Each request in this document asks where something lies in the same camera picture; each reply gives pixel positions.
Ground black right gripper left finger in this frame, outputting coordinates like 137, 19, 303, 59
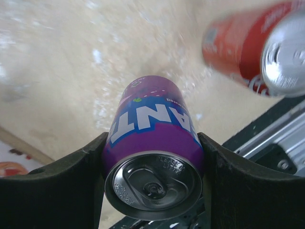
0, 133, 108, 229

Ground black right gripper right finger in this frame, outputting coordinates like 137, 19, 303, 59
198, 133, 305, 229

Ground purple fanta can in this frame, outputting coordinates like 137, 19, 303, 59
102, 75, 204, 220

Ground red coca-cola can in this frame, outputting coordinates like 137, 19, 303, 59
202, 0, 305, 97

